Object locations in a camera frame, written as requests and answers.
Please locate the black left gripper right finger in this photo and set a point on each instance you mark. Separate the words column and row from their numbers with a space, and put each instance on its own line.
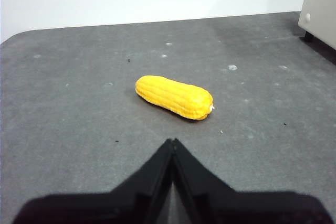
column 236, row 208

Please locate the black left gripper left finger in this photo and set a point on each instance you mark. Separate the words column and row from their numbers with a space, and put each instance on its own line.
column 118, row 205

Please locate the white Toshiba toaster oven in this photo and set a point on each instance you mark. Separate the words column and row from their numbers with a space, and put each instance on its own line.
column 320, row 6

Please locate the yellow corn cob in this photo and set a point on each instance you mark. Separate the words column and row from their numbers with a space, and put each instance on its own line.
column 173, row 96

